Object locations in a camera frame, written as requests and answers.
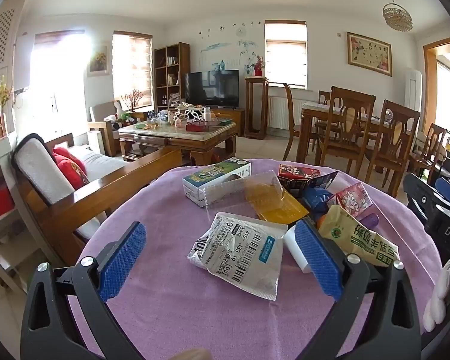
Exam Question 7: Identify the white shelf unit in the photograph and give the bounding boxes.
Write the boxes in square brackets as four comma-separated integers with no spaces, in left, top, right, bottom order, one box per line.
[0,135,32,295]

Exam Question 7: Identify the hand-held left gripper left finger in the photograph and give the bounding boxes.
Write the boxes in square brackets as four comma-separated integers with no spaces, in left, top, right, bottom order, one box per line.
[20,221,147,360]

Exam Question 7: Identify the tall wooden stand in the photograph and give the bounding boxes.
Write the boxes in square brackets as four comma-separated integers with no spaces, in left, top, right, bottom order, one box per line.
[245,76,270,140]

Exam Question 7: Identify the wooden bookshelf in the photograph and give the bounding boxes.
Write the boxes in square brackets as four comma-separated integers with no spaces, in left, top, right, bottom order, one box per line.
[153,42,191,112]

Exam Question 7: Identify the purple tablecloth round table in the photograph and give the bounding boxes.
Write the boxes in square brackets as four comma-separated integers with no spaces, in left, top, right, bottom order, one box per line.
[67,157,444,360]

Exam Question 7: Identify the white standing air conditioner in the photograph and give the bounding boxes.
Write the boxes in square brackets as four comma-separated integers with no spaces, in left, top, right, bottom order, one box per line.
[405,68,424,121]

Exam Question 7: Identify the window with roller blind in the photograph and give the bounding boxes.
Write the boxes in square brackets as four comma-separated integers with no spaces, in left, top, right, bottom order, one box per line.
[112,31,153,108]
[264,20,308,91]

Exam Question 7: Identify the wooden armchair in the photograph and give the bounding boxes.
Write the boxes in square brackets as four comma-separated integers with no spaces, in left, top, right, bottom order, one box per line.
[88,100,136,157]

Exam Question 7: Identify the pink cartoon carton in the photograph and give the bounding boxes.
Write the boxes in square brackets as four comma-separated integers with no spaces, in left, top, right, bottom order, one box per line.
[336,182,374,221]

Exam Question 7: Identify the small white bin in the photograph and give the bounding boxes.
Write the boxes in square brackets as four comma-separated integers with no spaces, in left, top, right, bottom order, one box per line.
[88,130,107,155]

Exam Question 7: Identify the wooden dining table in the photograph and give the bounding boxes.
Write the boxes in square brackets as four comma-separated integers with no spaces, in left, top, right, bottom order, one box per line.
[299,100,414,160]

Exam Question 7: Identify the hanging crystal chandelier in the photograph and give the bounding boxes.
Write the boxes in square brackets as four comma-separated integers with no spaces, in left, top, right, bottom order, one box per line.
[382,0,414,32]

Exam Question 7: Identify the vase with blossom branches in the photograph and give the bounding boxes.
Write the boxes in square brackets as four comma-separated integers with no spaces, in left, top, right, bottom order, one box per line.
[119,89,145,113]

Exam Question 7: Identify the person's right hand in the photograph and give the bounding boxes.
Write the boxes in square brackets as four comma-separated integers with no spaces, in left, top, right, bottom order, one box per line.
[423,259,450,333]

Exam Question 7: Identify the white barcode packet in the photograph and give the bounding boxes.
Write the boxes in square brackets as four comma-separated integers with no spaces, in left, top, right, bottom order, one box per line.
[187,212,289,302]

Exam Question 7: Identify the plush toys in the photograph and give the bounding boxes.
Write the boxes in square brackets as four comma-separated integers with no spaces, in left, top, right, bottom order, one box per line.
[105,112,136,133]

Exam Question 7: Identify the black television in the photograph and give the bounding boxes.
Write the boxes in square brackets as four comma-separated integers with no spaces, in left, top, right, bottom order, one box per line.
[184,69,240,108]

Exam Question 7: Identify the wooden sofa with white cushions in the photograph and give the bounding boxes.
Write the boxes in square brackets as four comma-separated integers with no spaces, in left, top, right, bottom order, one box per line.
[11,133,183,268]

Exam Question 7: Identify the white radiator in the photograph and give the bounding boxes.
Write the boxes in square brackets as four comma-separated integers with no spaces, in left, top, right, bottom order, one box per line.
[268,95,305,131]

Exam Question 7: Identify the red cartoon box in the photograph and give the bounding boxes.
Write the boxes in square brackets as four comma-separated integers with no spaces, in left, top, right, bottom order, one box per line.
[277,164,322,189]

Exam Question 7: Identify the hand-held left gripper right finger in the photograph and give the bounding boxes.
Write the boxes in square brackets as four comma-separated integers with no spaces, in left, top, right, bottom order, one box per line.
[294,217,422,360]

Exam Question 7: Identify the blue wrapper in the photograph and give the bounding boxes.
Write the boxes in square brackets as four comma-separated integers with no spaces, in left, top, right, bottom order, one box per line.
[303,189,335,216]

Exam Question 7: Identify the white cup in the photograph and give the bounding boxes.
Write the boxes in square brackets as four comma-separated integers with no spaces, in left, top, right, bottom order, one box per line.
[284,225,316,274]

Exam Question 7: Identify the green and white carton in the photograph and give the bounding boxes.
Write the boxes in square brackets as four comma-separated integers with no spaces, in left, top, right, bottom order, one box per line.
[182,157,252,208]

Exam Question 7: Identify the wooden television cabinet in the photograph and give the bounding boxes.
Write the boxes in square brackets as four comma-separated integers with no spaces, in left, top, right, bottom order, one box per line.
[209,106,246,138]

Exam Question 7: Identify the red cushion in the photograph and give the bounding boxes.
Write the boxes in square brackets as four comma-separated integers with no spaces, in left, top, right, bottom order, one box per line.
[52,147,90,190]

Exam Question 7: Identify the white openwork bowl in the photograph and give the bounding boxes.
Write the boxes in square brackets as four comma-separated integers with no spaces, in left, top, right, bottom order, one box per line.
[173,104,206,123]

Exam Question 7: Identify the sunflower painting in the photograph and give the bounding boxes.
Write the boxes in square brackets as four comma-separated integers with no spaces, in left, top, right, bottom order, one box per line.
[86,44,109,78]

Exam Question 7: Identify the framed flower picture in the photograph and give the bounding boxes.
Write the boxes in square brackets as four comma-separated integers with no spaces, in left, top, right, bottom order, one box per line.
[346,31,393,77]

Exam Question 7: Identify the dark blue packet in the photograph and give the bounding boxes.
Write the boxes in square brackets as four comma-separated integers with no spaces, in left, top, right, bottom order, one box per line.
[285,170,339,200]

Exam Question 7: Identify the wooden coffee table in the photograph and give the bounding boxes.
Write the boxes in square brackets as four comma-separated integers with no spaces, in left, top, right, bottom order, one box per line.
[118,117,238,166]

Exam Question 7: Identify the pale yellow powder bag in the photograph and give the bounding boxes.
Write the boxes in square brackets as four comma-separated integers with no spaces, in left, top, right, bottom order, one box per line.
[317,204,400,269]

